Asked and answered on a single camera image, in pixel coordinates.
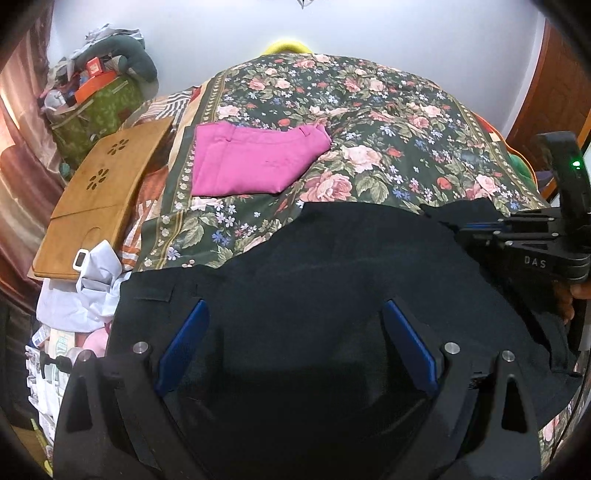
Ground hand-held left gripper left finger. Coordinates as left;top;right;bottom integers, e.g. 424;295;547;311
53;299;213;480

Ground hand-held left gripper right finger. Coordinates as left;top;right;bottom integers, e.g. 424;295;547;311
381;299;553;480

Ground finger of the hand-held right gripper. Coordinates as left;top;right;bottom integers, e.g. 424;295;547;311
456;208;561;232
455;231;509;265

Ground black pants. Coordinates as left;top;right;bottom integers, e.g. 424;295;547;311
105;199;583;480

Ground pink folded pants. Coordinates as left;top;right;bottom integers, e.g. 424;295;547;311
191;121;333;197

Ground person's right hand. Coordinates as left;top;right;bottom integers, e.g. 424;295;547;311
551;281;576;325

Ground green plush cloth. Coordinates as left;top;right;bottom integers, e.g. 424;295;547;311
505;147;536;183

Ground pink soft cloth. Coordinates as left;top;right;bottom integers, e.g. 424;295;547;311
83;331;110;358

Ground light blue cloth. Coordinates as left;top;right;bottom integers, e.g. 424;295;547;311
37;240;133;334

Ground brown wooden panel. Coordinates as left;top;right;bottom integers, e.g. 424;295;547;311
505;23;591;185

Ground printed white cloth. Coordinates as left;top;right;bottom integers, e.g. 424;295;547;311
24;323;75;435

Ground floral dark green blanket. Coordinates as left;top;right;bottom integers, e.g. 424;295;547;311
134;53;573;462

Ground wooden lap desk board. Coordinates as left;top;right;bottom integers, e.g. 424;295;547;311
31;116;176;281

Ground striped orange cream blanket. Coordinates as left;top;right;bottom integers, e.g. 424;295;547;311
121;88;205;273

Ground green patterned bag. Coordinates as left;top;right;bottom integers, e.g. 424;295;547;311
50;76;149;168

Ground pink curtain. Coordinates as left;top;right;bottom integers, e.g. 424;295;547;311
0;0;66;315

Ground orange box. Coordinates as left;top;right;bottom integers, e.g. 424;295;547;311
74;71;119;105

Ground yellow pillow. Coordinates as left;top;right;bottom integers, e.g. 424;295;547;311
265;41;315;56

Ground grey neck pillow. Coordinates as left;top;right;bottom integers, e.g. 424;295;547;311
76;34;159;85

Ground pile of clothes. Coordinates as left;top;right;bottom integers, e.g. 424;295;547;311
41;28;100;114

